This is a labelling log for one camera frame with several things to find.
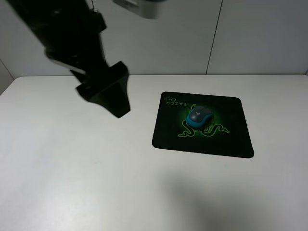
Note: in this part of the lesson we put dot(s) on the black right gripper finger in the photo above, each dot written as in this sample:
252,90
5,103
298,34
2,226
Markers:
107,89

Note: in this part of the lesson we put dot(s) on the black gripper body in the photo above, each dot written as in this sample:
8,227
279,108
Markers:
81,53

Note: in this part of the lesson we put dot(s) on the grey and teal computer mouse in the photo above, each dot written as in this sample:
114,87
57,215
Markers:
199,116

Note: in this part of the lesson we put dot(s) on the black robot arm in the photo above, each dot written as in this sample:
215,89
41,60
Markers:
58,15

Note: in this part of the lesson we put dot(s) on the black green Razer mouse pad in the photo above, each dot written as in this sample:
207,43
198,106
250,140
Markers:
225,134

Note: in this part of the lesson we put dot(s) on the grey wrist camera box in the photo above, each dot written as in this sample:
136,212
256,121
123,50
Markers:
148,9

